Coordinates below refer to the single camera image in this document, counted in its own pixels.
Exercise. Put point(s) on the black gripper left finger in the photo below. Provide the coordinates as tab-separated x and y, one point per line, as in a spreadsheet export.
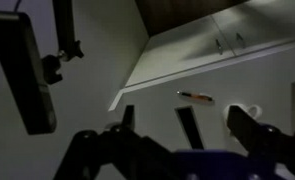
120	146

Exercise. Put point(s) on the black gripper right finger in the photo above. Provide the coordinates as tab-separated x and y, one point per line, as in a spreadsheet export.
253	136

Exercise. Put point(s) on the white mug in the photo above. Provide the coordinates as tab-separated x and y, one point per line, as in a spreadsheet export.
250	111

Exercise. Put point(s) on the orange pen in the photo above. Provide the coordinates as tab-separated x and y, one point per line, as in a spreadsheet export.
195	96

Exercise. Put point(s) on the black stereo camera bar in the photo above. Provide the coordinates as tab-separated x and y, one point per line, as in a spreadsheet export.
23	73

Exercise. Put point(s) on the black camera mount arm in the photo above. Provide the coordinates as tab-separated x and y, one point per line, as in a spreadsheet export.
65	26

